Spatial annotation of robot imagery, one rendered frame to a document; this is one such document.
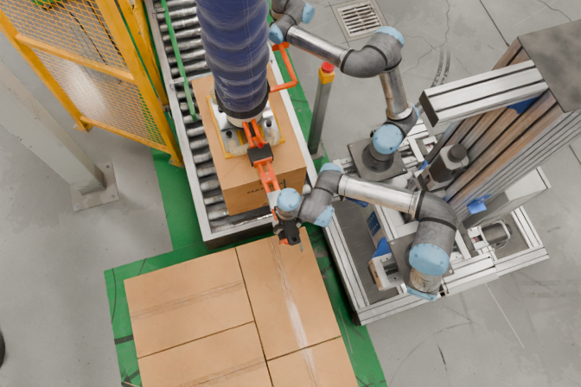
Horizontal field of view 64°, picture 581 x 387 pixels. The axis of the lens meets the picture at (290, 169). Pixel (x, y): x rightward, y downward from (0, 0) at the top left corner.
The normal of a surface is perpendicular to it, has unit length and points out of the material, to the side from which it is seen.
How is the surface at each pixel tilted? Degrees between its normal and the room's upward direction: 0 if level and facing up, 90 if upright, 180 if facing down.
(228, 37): 72
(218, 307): 0
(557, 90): 0
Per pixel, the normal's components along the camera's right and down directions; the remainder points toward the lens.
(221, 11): -0.15, 0.84
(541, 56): 0.04, -0.38
